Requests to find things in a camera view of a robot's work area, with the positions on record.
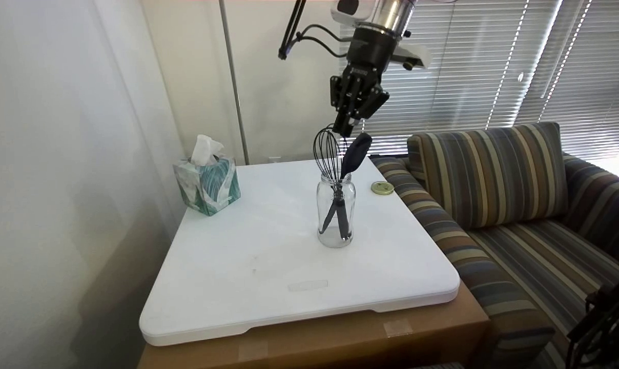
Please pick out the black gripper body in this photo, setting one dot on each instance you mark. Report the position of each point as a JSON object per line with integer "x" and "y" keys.
{"x": 356, "y": 89}

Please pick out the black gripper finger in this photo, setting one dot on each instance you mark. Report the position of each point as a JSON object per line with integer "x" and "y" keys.
{"x": 360, "y": 118}
{"x": 343, "y": 123}

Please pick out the metal whisk with black handle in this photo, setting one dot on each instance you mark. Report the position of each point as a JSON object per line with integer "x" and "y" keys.
{"x": 331, "y": 191}

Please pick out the robot arm silver white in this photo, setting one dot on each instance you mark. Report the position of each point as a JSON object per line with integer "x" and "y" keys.
{"x": 380, "y": 25}

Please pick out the black spoon utensil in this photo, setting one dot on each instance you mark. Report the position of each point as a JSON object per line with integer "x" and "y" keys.
{"x": 353, "y": 159}

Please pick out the round yellow-green lid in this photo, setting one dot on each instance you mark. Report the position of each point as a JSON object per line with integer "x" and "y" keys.
{"x": 381, "y": 187}

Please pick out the clear glass jar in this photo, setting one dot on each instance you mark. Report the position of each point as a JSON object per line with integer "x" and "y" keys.
{"x": 334, "y": 203}

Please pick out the teal white tissue box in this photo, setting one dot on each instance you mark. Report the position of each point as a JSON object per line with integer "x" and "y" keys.
{"x": 208, "y": 179}

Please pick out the white board table top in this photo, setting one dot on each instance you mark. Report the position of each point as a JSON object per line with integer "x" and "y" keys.
{"x": 258, "y": 261}

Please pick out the striped armchair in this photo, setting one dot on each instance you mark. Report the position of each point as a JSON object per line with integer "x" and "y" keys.
{"x": 531, "y": 230}

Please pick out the white window blinds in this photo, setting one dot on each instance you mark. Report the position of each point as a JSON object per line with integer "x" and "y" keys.
{"x": 510, "y": 61}

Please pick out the brown cardboard box base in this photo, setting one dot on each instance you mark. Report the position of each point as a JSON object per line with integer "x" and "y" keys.
{"x": 425, "y": 336}

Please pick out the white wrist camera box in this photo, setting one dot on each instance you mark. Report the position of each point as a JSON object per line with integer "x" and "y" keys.
{"x": 409, "y": 59}

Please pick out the black metal frame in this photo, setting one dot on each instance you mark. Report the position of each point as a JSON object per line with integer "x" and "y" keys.
{"x": 595, "y": 339}

